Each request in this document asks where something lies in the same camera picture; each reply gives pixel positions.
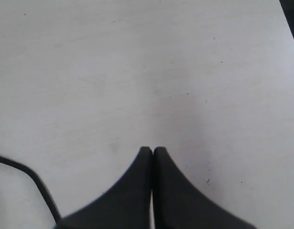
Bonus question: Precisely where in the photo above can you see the black cable with connector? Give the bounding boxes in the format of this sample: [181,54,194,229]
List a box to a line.
[0,154,63,222]

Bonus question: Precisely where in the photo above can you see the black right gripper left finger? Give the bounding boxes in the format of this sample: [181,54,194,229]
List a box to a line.
[56,146,152,229]

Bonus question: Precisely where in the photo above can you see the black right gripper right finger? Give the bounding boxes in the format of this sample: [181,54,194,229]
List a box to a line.
[152,146,257,229]

